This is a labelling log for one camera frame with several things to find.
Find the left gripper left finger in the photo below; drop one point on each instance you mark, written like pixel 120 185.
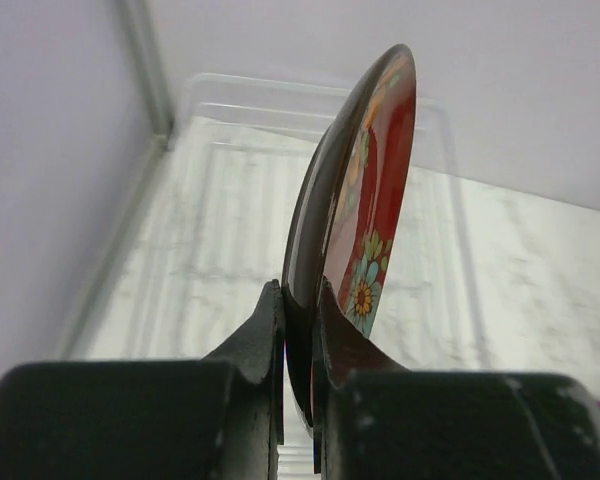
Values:
pixel 217 417

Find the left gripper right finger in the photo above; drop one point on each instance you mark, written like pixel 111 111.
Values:
pixel 375 419

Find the red floral small plate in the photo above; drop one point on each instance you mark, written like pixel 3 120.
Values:
pixel 345 219

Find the clear wire dish rack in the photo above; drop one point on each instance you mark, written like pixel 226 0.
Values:
pixel 211 222

